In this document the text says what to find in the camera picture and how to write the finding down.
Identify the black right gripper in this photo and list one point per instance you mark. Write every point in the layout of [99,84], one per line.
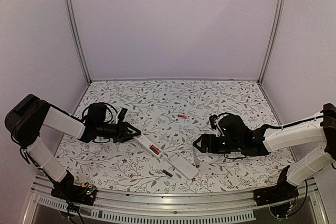
[205,138]

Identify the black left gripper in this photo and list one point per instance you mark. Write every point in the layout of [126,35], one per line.
[123,135]

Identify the white remote with display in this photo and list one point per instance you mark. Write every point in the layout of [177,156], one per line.
[146,143]

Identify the clear handle screwdriver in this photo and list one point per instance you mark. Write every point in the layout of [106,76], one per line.
[196,161]

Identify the red orange battery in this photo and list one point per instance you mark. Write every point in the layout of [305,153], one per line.
[156,149]
[182,116]

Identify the white remote control back up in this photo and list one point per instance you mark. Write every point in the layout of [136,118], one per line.
[183,166]

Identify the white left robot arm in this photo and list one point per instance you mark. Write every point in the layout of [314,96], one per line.
[33,118]

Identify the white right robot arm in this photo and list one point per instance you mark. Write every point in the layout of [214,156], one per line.
[232,135]

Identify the white remote with green logo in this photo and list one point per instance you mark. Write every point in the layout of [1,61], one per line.
[94,148]

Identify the floral tablecloth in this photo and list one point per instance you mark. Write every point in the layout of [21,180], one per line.
[153,107]

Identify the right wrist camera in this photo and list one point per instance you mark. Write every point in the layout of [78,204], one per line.
[213,124]

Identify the front aluminium rail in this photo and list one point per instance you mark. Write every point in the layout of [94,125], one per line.
[226,207]

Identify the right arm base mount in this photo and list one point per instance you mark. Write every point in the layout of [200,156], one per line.
[276,194]

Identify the left aluminium frame post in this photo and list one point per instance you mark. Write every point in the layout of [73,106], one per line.
[76,40]

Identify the aluminium frame post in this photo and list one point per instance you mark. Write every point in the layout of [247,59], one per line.
[271,40]
[76,40]

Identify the right aluminium frame post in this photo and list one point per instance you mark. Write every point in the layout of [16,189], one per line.
[271,40]

